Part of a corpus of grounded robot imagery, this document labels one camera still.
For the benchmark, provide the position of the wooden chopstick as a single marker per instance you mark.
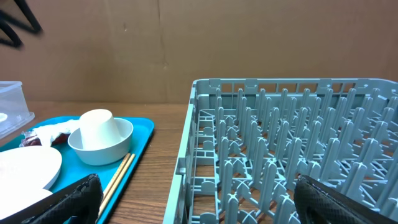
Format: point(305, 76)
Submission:
point(116, 174)
point(106, 199)

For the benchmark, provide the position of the wooden chopstick left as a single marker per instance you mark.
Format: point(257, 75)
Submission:
point(116, 174)

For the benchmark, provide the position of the white napkin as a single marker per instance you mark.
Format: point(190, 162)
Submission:
point(68, 126)

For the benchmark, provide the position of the teal plastic tray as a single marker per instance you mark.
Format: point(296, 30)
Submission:
point(73, 169)

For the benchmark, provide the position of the clear plastic waste bin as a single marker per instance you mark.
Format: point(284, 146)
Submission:
point(14, 111)

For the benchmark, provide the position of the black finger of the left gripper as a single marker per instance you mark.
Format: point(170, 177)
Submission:
point(19, 14)

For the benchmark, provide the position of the grey dishwasher rack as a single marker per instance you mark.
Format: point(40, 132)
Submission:
point(245, 142)

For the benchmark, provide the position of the grey-white bowl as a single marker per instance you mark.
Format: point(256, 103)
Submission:
point(105, 155)

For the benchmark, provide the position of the wooden chopstick right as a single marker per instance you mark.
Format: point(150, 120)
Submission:
point(106, 199)

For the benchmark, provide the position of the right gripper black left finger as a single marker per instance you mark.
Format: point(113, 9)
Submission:
point(77, 203)

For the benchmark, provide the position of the red snack wrapper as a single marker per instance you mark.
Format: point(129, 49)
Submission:
point(29, 140)

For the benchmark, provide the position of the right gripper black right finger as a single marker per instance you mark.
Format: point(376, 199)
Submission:
point(318, 203)

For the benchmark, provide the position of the small pink bowl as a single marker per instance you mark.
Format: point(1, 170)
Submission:
point(17, 199)

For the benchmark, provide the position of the large white plate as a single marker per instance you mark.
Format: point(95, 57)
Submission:
point(34, 166)

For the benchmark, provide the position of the white paper cup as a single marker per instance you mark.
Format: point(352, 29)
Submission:
point(98, 129)

